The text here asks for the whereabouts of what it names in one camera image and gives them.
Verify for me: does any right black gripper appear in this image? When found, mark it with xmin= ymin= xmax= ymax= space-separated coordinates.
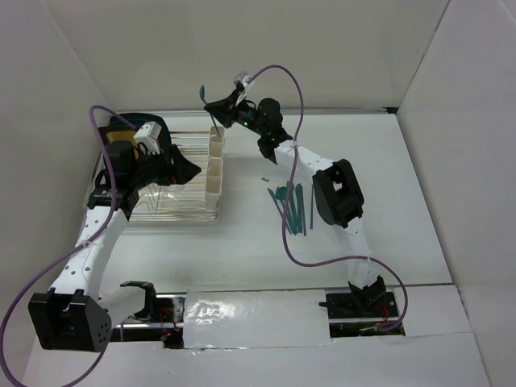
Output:
xmin=204 ymin=89 xmax=266 ymax=137

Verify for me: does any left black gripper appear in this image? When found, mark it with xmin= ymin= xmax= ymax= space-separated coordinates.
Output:
xmin=128 ymin=144 xmax=201 ymax=189

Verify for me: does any teal spoon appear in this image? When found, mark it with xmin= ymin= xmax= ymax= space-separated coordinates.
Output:
xmin=198 ymin=84 xmax=221 ymax=137
xmin=268 ymin=186 xmax=294 ymax=231

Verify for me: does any teal chopstick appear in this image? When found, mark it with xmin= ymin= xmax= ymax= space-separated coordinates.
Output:
xmin=310 ymin=185 xmax=315 ymax=230

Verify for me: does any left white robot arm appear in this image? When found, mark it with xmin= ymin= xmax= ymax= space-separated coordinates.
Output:
xmin=28 ymin=141 xmax=201 ymax=352

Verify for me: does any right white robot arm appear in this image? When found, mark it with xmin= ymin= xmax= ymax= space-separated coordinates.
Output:
xmin=204 ymin=96 xmax=386 ymax=316

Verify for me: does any clear dish rack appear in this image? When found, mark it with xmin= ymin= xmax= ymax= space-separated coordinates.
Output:
xmin=87 ymin=130 xmax=218 ymax=227

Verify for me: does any white utensil holder near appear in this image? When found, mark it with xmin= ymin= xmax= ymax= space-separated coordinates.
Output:
xmin=205 ymin=158 xmax=223 ymax=210

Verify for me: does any white utensil holder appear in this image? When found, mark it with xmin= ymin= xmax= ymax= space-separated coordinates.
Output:
xmin=208 ymin=127 xmax=225 ymax=159
xmin=205 ymin=158 xmax=223 ymax=210

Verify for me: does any white utensil holder far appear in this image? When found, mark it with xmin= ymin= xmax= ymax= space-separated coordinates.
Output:
xmin=208 ymin=127 xmax=225 ymax=159

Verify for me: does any dark teal plate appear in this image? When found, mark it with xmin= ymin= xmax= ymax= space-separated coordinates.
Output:
xmin=121 ymin=112 xmax=172 ymax=146

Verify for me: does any teal spoon on table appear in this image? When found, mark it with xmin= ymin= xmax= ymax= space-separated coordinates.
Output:
xmin=268 ymin=186 xmax=294 ymax=231

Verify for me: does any teal utensil pile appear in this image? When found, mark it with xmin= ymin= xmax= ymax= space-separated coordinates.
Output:
xmin=274 ymin=184 xmax=307 ymax=235

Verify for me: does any reflective tape sheet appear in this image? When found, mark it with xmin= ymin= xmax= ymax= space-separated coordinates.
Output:
xmin=183 ymin=290 xmax=331 ymax=349

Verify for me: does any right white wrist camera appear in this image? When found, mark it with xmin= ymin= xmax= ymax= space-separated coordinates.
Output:
xmin=233 ymin=71 xmax=252 ymax=90

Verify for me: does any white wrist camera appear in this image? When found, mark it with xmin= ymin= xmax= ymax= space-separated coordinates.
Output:
xmin=233 ymin=71 xmax=252 ymax=90
xmin=133 ymin=121 xmax=161 ymax=155

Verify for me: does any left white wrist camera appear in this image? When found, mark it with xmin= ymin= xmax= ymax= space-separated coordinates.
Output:
xmin=133 ymin=121 xmax=161 ymax=155

